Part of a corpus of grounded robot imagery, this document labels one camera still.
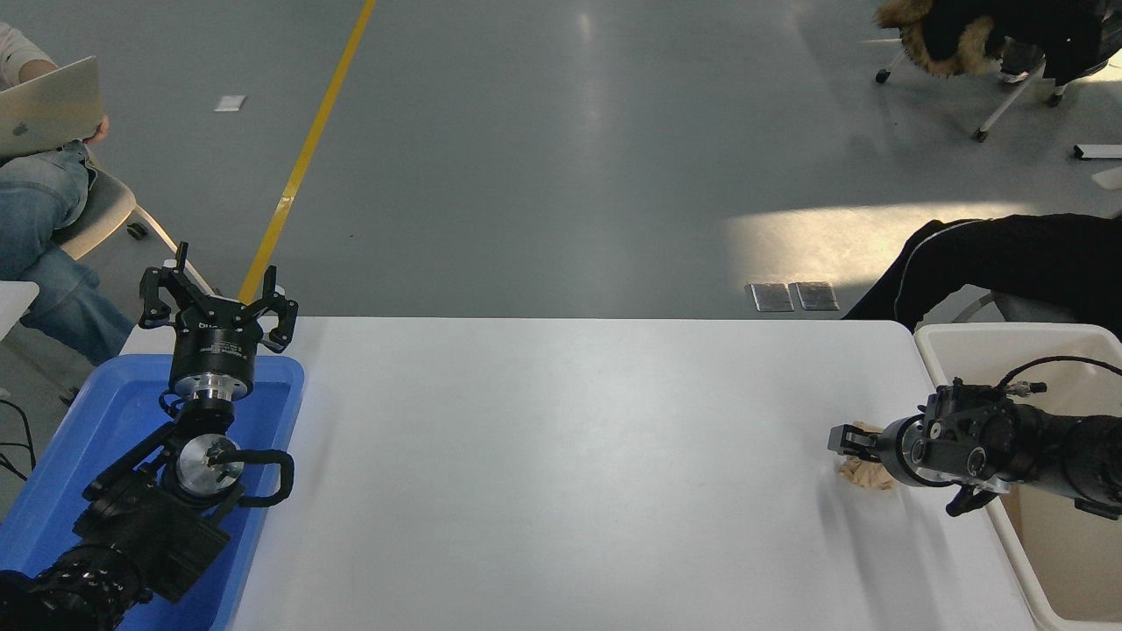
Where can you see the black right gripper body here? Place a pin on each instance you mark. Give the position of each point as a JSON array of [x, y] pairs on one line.
[[892, 451]]

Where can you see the black coat with fur trim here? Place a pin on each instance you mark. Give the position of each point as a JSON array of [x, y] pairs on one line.
[[1034, 31]]

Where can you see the blue plastic tray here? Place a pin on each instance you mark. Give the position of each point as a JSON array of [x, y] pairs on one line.
[[105, 412]]

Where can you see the person's hand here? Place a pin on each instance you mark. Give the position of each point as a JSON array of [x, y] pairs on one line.
[[99, 131]]

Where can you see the silver laptop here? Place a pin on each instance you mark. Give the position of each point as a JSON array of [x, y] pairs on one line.
[[48, 105]]

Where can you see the tan paper ball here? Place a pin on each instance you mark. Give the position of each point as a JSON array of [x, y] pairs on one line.
[[868, 475]]

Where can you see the white bar with black end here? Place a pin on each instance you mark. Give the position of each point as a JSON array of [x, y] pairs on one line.
[[1100, 152]]

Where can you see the seated person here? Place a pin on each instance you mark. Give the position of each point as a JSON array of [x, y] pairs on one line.
[[44, 228]]

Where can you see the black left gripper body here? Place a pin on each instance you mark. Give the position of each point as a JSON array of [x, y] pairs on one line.
[[215, 346]]

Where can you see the large pale plastic bin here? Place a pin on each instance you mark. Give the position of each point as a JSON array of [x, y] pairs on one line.
[[964, 359]]

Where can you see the white-legged wheeled chair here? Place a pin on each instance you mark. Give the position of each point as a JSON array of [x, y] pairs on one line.
[[1008, 101]]

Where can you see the small white table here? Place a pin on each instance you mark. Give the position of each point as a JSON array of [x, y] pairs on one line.
[[16, 302]]

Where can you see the person in dark clothing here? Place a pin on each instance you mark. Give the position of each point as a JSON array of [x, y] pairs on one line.
[[1008, 263]]

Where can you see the metal floor plate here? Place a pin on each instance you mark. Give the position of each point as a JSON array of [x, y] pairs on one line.
[[771, 297], [815, 296]]

